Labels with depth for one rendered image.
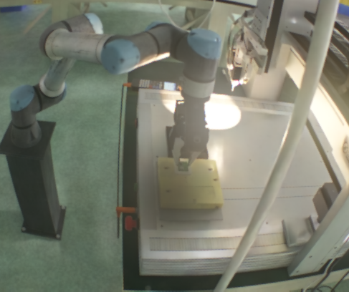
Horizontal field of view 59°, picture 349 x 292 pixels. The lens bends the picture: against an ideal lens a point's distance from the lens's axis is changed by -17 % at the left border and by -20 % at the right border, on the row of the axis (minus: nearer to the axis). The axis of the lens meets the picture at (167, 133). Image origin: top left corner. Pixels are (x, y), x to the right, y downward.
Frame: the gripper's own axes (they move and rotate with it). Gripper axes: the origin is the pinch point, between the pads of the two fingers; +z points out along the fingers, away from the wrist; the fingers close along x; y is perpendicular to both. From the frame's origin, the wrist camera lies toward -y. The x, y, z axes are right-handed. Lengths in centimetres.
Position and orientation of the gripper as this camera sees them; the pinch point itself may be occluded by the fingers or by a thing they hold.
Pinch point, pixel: (183, 162)
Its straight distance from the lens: 97.5
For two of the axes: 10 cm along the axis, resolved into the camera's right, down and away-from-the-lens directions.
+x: -9.9, -0.6, -1.2
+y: -0.6, -6.3, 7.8
